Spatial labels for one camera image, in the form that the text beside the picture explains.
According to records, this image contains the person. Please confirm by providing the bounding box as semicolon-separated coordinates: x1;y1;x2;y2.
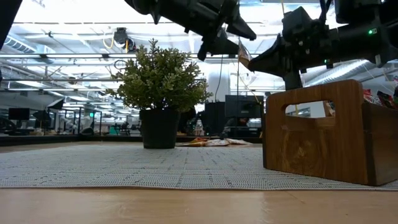
178;106;200;136
224;116;264;138

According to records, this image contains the black monitor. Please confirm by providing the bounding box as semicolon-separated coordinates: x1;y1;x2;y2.
8;108;31;121
225;95;265;118

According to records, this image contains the red tea packet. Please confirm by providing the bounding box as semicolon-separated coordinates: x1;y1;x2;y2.
363;88;376;104
376;90;398;110

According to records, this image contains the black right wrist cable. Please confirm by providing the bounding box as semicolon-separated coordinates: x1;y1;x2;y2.
318;0;334;26

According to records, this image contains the black hanging cable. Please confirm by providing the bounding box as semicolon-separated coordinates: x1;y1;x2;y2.
236;39;241;98

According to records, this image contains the black ceiling cable reel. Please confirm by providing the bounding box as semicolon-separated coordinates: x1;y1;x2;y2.
112;27;137;53

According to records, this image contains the grey woven placemat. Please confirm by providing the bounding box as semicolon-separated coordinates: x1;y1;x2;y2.
0;142;398;191

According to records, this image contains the green artificial plant black pot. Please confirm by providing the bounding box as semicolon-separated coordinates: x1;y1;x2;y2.
104;39;214;150

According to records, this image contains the black cabinet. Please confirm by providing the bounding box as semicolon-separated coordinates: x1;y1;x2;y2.
204;101;226;137

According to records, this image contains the black aluminium table frame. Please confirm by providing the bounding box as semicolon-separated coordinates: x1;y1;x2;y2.
0;134;264;147

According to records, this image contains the yellow hanging cable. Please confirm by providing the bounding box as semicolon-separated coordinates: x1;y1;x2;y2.
279;0;300;116

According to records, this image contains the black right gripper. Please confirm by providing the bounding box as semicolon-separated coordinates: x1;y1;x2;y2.
248;30;341;91

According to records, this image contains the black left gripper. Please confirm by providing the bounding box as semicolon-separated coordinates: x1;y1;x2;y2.
149;0;257;62

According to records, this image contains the wooden compartment box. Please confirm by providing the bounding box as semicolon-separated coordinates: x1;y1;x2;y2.
262;79;398;187

